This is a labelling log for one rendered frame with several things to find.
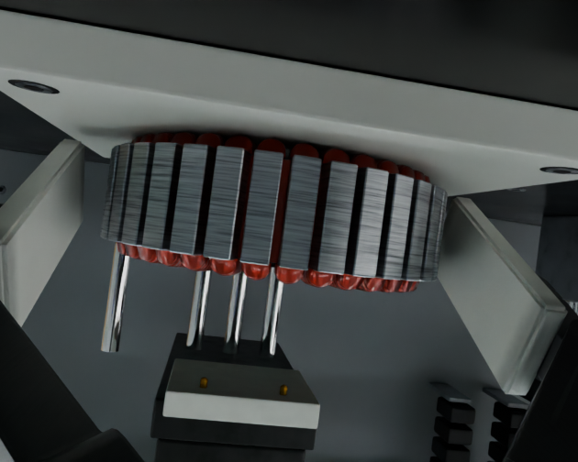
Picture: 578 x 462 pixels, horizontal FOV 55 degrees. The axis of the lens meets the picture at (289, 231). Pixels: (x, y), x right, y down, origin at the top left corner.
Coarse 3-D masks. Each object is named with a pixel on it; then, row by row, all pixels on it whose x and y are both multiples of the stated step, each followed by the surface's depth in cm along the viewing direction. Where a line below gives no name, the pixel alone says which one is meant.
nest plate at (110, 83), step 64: (0, 64) 11; (64, 64) 11; (128, 64) 11; (192, 64) 11; (256, 64) 12; (64, 128) 18; (128, 128) 16; (192, 128) 15; (256, 128) 14; (320, 128) 13; (384, 128) 12; (448, 128) 12; (512, 128) 12; (576, 128) 13; (448, 192) 22
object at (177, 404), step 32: (192, 320) 33; (192, 352) 32; (224, 352) 33; (256, 352) 34; (160, 384) 25; (192, 384) 22; (224, 384) 23; (256, 384) 23; (288, 384) 24; (160, 416) 23; (192, 416) 21; (224, 416) 21; (256, 416) 21; (288, 416) 22; (160, 448) 23; (192, 448) 23; (224, 448) 24; (256, 448) 24; (288, 448) 24
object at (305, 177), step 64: (128, 192) 15; (192, 192) 14; (256, 192) 14; (320, 192) 14; (384, 192) 14; (128, 256) 16; (192, 256) 14; (256, 256) 14; (320, 256) 14; (384, 256) 15
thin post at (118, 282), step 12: (120, 264) 25; (120, 276) 25; (120, 288) 25; (108, 300) 25; (120, 300) 26; (108, 312) 25; (120, 312) 26; (108, 324) 25; (120, 324) 26; (108, 336) 25; (108, 348) 25
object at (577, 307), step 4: (572, 304) 36; (576, 304) 36; (572, 308) 36; (576, 308) 36; (576, 312) 36; (536, 376) 38; (536, 380) 37; (540, 380) 37; (532, 384) 38; (536, 384) 37; (532, 388) 38; (536, 388) 37; (528, 392) 38; (532, 392) 38; (520, 396) 39; (524, 396) 39; (528, 396) 38; (532, 396) 38; (528, 400) 38
